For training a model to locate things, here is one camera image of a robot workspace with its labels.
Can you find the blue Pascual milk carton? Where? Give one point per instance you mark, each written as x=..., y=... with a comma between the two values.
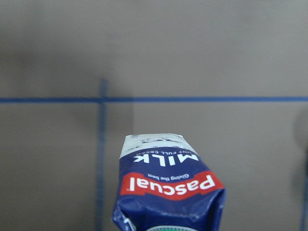
x=165, y=186

